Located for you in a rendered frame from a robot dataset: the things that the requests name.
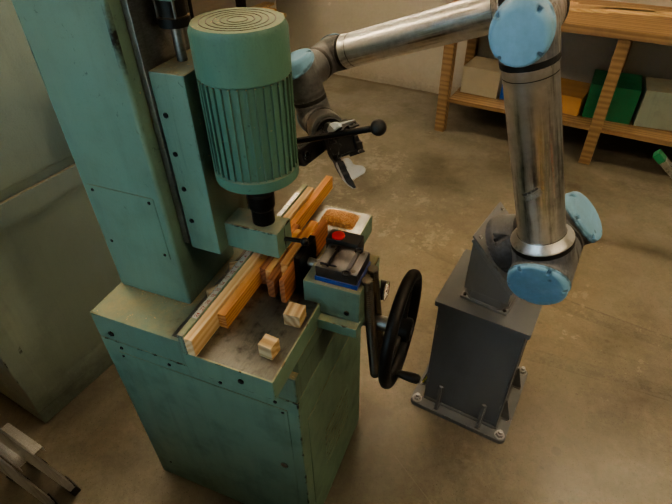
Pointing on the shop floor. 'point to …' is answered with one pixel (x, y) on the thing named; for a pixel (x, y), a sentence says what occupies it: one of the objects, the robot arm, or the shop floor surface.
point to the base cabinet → (246, 425)
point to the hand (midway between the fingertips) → (345, 160)
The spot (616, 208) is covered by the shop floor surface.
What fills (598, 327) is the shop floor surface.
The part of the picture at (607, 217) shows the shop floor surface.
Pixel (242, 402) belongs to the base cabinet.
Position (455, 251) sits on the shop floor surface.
